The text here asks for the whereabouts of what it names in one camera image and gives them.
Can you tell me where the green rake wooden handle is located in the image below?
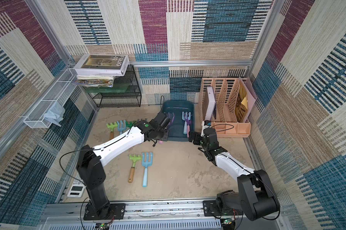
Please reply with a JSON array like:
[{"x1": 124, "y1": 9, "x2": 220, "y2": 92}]
[{"x1": 126, "y1": 121, "x2": 137, "y2": 129}]

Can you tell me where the purple rake pink handle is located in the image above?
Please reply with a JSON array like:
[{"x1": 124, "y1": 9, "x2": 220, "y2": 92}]
[{"x1": 185, "y1": 112, "x2": 191, "y2": 138}]

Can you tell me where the teal plastic storage box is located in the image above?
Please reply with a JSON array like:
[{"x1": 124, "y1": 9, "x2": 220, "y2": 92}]
[{"x1": 162, "y1": 100, "x2": 195, "y2": 142}]

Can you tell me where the pale blue fork white handle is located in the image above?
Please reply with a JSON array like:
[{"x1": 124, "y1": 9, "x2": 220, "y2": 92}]
[{"x1": 141, "y1": 152, "x2": 153, "y2": 187}]

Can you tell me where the light blue fork rake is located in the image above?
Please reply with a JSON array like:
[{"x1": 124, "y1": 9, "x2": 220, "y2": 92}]
[{"x1": 117, "y1": 120, "x2": 127, "y2": 135}]

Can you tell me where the lime rake brown handle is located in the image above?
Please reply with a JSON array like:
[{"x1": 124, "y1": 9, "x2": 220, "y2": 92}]
[{"x1": 106, "y1": 122, "x2": 118, "y2": 140}]

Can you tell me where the purple trowel pink handle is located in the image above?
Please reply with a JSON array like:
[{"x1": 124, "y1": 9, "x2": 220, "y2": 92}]
[{"x1": 159, "y1": 112, "x2": 175, "y2": 144}]

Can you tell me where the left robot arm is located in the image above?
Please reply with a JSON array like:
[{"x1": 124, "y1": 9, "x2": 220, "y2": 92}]
[{"x1": 76, "y1": 112, "x2": 170, "y2": 220}]

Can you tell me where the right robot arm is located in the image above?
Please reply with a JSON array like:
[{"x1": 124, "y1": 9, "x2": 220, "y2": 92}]
[{"x1": 189, "y1": 127, "x2": 280, "y2": 221}]

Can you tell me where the white book in organizer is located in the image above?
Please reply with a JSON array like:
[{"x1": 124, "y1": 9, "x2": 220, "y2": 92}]
[{"x1": 205, "y1": 86, "x2": 216, "y2": 120}]

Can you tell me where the peach file organizer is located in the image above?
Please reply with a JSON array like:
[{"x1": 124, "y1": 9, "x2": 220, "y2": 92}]
[{"x1": 198, "y1": 78, "x2": 251, "y2": 138}]

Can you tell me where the yellow black magazine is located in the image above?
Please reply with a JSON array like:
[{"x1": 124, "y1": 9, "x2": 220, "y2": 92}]
[{"x1": 235, "y1": 81, "x2": 248, "y2": 122}]

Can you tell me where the green folder on shelf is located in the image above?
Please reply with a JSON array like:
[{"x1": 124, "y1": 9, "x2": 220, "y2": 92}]
[{"x1": 84, "y1": 84, "x2": 129, "y2": 94}]

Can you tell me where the pink folder in organizer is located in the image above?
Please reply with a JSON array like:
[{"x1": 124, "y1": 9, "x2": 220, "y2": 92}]
[{"x1": 240, "y1": 79, "x2": 257, "y2": 122}]

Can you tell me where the stack of magazines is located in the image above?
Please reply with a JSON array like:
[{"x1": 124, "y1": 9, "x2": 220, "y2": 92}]
[{"x1": 71, "y1": 75, "x2": 116, "y2": 87}]

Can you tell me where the white folio book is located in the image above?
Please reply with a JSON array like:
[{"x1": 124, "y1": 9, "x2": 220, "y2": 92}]
[{"x1": 73, "y1": 54, "x2": 130, "y2": 76}]

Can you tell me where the white calculator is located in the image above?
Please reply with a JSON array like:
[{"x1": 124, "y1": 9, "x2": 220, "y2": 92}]
[{"x1": 67, "y1": 173, "x2": 86, "y2": 198}]

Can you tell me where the crumpled white cloth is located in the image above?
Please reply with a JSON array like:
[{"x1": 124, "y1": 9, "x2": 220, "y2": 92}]
[{"x1": 44, "y1": 102, "x2": 66, "y2": 127}]

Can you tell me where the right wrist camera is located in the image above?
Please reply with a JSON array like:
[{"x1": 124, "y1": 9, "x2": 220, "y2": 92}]
[{"x1": 201, "y1": 120, "x2": 211, "y2": 137}]

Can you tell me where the black wire shelf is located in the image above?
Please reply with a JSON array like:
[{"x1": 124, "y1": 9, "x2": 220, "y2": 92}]
[{"x1": 84, "y1": 65, "x2": 142, "y2": 108}]

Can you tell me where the white wire basket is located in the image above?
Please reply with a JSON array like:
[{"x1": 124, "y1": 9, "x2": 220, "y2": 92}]
[{"x1": 23, "y1": 69, "x2": 76, "y2": 128}]

